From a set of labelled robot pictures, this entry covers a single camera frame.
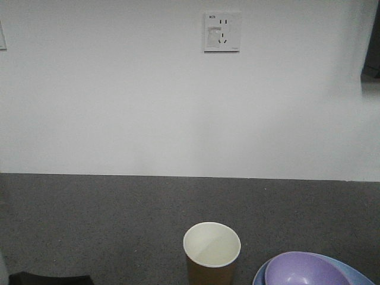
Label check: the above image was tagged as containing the white wall power socket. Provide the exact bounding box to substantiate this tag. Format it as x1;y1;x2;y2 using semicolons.
204;11;242;52

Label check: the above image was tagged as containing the light blue plastic plate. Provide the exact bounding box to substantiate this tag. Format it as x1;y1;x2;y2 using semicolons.
252;252;375;285

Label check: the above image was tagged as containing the brown paper cup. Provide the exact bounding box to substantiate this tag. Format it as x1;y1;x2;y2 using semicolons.
183;221;241;284

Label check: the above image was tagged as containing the white wall switch plate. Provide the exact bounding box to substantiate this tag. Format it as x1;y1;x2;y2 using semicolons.
0;23;7;50

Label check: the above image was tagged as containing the purple plastic bowl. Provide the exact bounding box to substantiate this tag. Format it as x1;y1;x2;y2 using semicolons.
265;252;350;284

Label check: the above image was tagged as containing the dark object at right edge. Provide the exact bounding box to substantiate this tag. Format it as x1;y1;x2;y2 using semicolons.
361;1;379;83

